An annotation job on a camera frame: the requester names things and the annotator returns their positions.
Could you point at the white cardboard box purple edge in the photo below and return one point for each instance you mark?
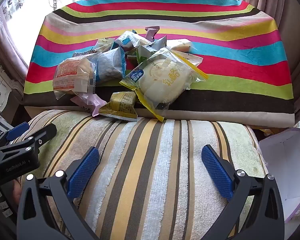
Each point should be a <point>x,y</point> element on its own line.
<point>282,170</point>

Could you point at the olive yellow snack packet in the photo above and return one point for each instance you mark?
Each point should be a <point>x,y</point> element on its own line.
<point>121,106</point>

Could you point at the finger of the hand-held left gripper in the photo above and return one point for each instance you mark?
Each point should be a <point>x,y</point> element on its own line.
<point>41,135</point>
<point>16,131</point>

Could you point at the clear bread packet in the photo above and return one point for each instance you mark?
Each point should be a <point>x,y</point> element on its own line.
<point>181,45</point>

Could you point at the white nut packet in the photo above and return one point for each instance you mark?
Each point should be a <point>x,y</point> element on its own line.
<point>103,43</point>

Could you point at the green pea snack packet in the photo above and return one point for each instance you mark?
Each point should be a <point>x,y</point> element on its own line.
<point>143,55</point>

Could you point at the orange print bread packet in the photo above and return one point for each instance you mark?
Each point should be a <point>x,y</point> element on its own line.
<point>70,76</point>

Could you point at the small blue puffed snack packet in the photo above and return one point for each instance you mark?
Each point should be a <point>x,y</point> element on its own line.
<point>128,40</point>

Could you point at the lilac snack packet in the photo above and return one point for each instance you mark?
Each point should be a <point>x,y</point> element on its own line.
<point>90,103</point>
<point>151,33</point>

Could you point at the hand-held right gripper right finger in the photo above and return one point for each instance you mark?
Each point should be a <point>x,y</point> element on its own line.
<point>216,171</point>

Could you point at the grey blue snack packet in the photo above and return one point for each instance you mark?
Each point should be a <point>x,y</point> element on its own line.
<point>157,43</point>

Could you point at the colourful striped tablecloth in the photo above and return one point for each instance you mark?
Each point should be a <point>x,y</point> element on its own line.
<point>227,55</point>

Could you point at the round bread packet yellow edge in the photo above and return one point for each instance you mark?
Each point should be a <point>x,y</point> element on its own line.
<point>165,82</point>

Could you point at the large blue cartoon snack packet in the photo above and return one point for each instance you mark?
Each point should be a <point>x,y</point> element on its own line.
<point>110,65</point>

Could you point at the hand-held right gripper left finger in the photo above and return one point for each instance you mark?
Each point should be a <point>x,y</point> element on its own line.
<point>83,172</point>

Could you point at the dark striped snack packet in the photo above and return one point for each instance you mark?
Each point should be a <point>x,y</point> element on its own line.
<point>83,52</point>

